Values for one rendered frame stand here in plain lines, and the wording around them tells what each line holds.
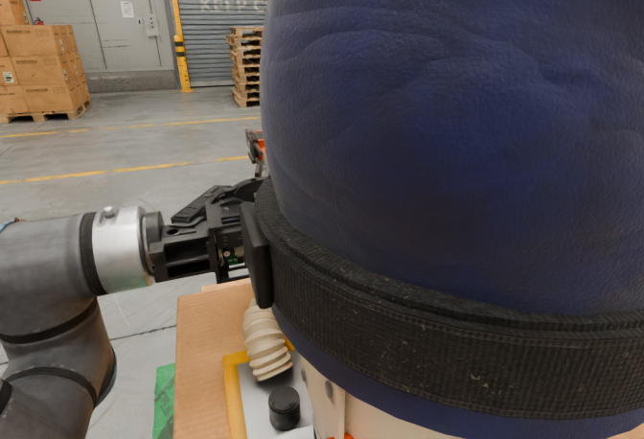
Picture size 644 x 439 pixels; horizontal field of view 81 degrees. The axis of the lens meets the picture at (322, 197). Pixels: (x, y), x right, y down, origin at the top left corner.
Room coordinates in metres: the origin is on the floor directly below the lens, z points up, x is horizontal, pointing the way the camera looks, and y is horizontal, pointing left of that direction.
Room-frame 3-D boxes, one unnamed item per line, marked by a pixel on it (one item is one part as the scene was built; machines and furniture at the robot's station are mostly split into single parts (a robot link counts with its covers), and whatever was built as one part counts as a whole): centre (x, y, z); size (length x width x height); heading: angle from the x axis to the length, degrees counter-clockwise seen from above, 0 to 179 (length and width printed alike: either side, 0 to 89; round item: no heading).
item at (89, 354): (0.30, 0.29, 1.05); 0.12 x 0.09 x 0.12; 18
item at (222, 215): (0.37, 0.13, 1.17); 0.12 x 0.09 x 0.08; 109
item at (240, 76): (7.53, 1.17, 0.65); 1.29 x 1.10 x 1.31; 19
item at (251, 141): (0.69, 0.14, 1.16); 0.31 x 0.03 x 0.05; 18
